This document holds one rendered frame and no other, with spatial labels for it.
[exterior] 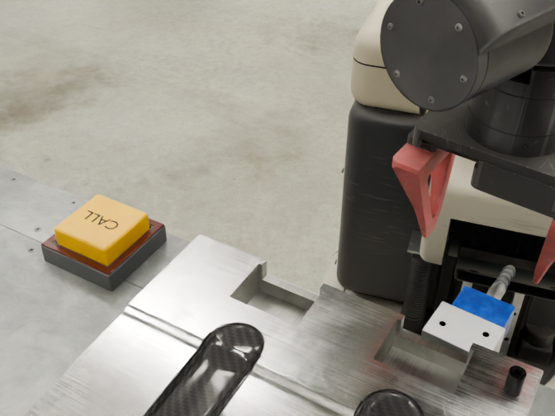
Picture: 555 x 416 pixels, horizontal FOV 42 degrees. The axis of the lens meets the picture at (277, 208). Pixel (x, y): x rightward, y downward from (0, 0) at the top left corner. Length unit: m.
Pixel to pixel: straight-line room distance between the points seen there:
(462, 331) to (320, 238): 1.39
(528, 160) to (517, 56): 0.09
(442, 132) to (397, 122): 0.67
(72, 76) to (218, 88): 0.54
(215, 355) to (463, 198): 0.40
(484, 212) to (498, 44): 0.48
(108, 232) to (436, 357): 0.31
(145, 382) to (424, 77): 0.25
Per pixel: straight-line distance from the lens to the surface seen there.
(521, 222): 0.81
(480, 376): 0.47
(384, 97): 1.08
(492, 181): 0.43
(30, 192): 0.78
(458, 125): 0.45
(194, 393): 0.46
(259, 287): 0.54
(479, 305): 0.58
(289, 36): 2.96
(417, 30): 0.34
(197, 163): 2.20
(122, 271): 0.64
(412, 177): 0.46
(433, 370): 0.50
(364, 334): 0.48
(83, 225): 0.66
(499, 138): 0.42
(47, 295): 0.66
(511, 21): 0.32
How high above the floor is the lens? 1.25
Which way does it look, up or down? 38 degrees down
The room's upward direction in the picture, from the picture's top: straight up
